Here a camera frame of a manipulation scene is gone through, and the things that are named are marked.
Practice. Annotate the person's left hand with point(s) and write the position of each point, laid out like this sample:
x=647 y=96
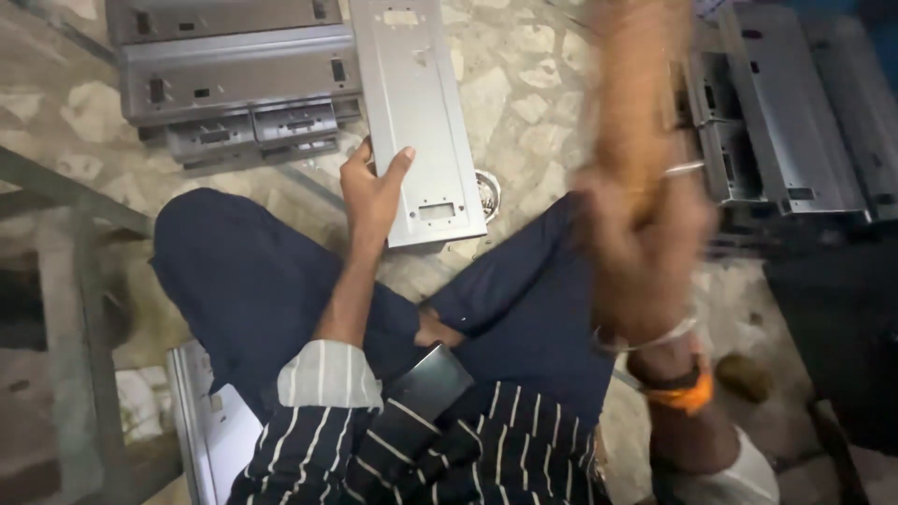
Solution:
x=368 y=200

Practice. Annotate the person's right hand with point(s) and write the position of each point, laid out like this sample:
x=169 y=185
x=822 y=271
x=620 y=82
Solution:
x=642 y=273

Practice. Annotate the person's right fingers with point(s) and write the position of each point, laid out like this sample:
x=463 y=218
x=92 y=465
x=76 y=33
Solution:
x=607 y=217

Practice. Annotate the brown wooden mallet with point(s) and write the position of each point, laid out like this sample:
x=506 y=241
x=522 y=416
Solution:
x=635 y=91

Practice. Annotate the long grey metal panel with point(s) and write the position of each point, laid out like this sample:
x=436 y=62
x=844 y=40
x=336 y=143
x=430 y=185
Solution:
x=421 y=119

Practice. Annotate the small steel bowl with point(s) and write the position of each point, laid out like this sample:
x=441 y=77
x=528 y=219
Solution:
x=489 y=195

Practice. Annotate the silver bangle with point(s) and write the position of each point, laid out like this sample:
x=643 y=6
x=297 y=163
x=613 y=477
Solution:
x=656 y=341

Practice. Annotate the orange wrist thread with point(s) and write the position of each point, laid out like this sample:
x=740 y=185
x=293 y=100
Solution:
x=682 y=394

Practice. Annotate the person's bare foot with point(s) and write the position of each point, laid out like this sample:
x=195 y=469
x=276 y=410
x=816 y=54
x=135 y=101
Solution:
x=436 y=331

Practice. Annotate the stack of grey metal housings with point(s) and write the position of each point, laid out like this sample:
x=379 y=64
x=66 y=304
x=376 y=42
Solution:
x=786 y=112

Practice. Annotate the brown round lump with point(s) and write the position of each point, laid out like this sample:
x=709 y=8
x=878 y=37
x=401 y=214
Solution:
x=743 y=377

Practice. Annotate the dark grey metal plate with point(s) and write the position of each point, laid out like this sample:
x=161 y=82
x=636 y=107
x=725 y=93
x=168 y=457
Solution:
x=431 y=382

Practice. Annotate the black bulky object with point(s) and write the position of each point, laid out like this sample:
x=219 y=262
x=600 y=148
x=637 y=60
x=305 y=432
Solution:
x=842 y=329

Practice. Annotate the person's striped shirt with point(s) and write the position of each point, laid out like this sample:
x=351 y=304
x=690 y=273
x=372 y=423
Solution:
x=421 y=456

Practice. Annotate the person's navy trousers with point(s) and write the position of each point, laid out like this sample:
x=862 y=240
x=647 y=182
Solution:
x=266 y=287

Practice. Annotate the grey metal channel panel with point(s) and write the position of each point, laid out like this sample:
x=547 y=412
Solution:
x=238 y=81
x=224 y=17

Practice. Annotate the white coated metal panel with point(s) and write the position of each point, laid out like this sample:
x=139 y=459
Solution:
x=217 y=435

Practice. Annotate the small grey metal bracket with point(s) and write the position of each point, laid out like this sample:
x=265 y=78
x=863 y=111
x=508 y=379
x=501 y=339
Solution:
x=210 y=137
x=294 y=120

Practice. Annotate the grey angle iron frame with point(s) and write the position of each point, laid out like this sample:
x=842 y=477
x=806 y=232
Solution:
x=77 y=294

